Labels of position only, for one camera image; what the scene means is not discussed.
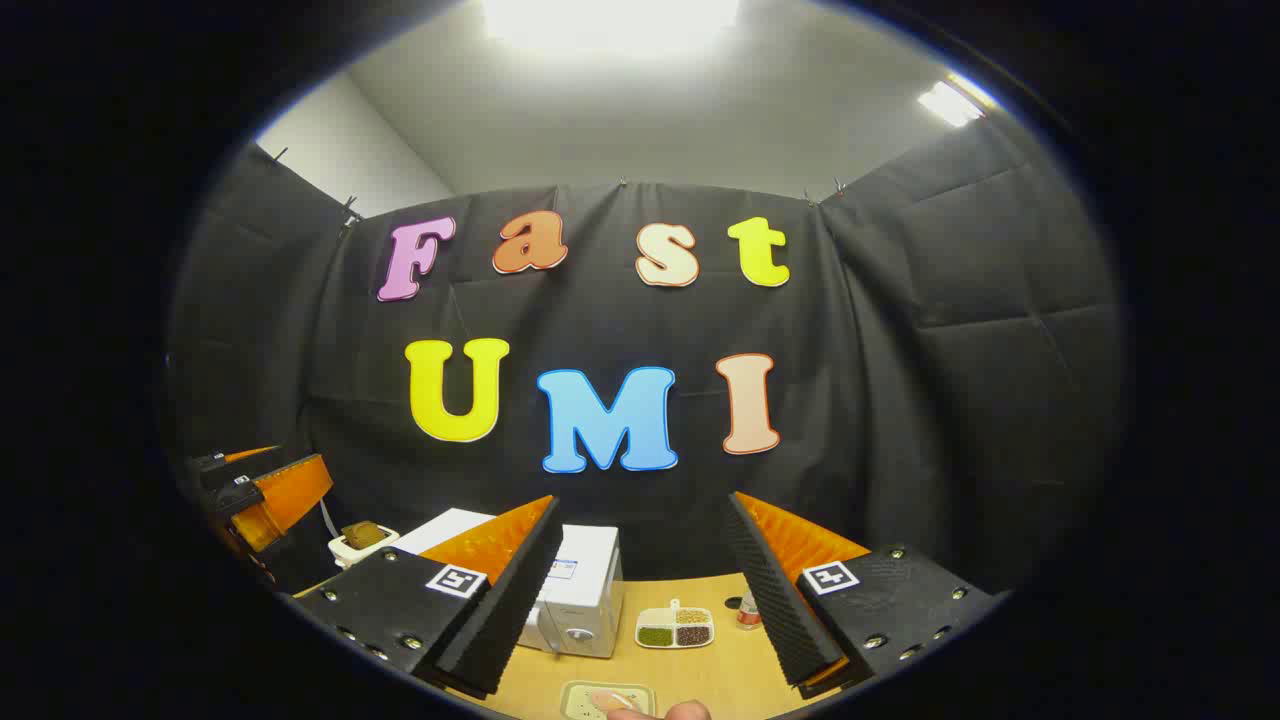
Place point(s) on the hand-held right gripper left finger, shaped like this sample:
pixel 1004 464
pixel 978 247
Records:
pixel 510 610

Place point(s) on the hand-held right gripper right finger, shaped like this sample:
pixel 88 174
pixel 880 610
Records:
pixel 780 610

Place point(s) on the clear red-label plastic bottle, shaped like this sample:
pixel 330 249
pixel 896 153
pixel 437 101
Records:
pixel 749 615

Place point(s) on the pale green square plate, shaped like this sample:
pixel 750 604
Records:
pixel 580 700

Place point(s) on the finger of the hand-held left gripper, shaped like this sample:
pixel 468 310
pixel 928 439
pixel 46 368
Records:
pixel 285 495
pixel 215 465

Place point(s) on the crumb-coated bread bun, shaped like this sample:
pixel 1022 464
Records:
pixel 612 700

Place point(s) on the brown bread slice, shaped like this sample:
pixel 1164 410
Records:
pixel 365 535

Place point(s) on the white divided dish of beans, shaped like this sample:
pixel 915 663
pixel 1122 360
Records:
pixel 655 636

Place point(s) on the white microwave oven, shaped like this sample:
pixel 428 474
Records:
pixel 590 570

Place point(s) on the white toaster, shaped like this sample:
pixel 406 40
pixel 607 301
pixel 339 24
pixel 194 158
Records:
pixel 345 556

